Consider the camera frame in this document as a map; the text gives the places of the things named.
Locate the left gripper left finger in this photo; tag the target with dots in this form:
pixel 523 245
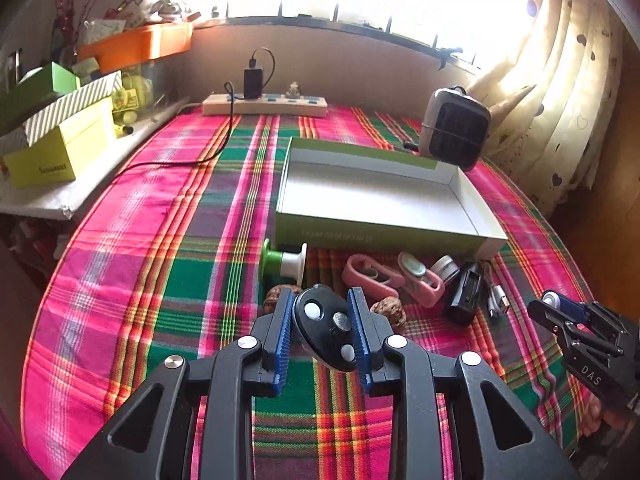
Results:
pixel 191 419

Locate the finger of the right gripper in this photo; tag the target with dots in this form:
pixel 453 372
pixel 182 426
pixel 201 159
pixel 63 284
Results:
pixel 566 327
pixel 567 310

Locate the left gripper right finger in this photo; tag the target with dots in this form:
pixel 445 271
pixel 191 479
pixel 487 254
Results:
pixel 491 432

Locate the black rectangular device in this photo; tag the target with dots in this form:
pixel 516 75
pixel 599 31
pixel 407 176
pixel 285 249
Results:
pixel 465 294

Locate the white round cap jar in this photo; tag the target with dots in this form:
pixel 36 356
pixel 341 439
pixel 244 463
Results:
pixel 446 269

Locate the brown walnut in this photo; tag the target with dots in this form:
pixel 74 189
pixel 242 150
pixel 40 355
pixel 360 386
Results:
pixel 273 295
pixel 392 308

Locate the black round disc gadget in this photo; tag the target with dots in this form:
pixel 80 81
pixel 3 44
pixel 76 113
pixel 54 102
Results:
pixel 324 328

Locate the green white spool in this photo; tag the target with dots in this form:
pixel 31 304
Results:
pixel 276 264

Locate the person's right hand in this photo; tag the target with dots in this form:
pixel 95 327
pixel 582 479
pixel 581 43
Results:
pixel 596 414

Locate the pink case with green lid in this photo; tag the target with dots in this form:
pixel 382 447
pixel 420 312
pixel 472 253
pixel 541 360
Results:
pixel 423 285

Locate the pink plaid tablecloth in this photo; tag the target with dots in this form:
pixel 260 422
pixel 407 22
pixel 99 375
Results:
pixel 166 262

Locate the pink oval clip case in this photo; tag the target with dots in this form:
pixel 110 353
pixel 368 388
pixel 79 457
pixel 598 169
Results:
pixel 376 281

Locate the grey small fan heater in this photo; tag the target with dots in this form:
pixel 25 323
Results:
pixel 454 128

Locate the cream heart pattern curtain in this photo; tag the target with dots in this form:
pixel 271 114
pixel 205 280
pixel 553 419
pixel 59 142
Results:
pixel 552 96

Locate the green white cardboard tray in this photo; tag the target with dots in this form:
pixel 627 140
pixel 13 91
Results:
pixel 345 196

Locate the yellow green box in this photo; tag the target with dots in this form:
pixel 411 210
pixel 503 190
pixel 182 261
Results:
pixel 66 151

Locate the striped white box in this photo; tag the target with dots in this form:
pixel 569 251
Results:
pixel 68 106

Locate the yellow green bottle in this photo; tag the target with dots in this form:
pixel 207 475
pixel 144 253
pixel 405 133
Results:
pixel 132 100

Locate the small figurine on strip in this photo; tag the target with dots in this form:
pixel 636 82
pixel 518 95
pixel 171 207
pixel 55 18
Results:
pixel 293 91

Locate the beige power strip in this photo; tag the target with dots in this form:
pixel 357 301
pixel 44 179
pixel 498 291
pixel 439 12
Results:
pixel 267 104

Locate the green open box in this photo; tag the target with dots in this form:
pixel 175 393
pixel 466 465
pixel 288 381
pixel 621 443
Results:
pixel 38 89

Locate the black charger adapter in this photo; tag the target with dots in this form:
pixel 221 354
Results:
pixel 253 80

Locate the orange storage bin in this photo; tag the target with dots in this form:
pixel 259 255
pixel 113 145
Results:
pixel 137 46

